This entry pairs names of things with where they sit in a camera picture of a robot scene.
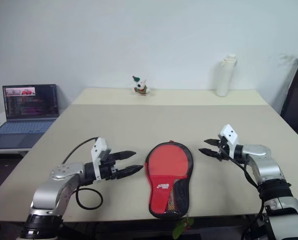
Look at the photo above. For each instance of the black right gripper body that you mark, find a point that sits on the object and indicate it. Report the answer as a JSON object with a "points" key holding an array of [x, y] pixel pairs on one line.
{"points": [[222, 150]]}

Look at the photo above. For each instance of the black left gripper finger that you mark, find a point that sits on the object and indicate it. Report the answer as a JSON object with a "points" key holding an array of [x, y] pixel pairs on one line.
{"points": [[123, 155], [130, 171]]}

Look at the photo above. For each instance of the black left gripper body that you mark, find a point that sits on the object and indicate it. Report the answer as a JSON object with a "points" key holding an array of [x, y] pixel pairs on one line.
{"points": [[106, 171]]}

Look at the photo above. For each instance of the black red paddle case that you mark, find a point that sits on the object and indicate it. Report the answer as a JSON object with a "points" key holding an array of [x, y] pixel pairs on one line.
{"points": [[161, 190]]}

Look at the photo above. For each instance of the red table tennis paddle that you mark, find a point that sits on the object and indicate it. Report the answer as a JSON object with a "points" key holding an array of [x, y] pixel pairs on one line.
{"points": [[168, 157]]}

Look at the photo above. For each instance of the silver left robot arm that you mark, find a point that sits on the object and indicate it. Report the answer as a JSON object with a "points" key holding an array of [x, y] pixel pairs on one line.
{"points": [[54, 185]]}

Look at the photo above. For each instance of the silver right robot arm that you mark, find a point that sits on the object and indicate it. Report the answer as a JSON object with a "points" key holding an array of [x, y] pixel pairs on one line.
{"points": [[271, 175]]}

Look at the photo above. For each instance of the white water bottle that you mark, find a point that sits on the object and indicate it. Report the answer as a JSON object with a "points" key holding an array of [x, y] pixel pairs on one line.
{"points": [[224, 77]]}

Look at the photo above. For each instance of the small plush dog toy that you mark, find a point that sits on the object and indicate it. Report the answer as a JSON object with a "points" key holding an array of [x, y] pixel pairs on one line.
{"points": [[140, 87]]}

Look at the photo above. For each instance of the black office chair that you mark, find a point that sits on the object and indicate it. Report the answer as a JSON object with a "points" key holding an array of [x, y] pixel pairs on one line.
{"points": [[297, 100]]}

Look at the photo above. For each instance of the open grey laptop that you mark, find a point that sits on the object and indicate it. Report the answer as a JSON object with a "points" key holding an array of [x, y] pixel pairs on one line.
{"points": [[26, 117]]}

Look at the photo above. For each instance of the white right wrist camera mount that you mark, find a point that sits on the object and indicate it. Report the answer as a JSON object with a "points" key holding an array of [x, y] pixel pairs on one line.
{"points": [[229, 136]]}

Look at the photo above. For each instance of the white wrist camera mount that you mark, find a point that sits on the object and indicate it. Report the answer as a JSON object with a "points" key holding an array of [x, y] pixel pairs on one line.
{"points": [[229, 136], [98, 147]]}

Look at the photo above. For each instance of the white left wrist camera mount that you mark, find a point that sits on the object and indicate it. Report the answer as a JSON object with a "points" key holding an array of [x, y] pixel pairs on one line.
{"points": [[98, 147]]}

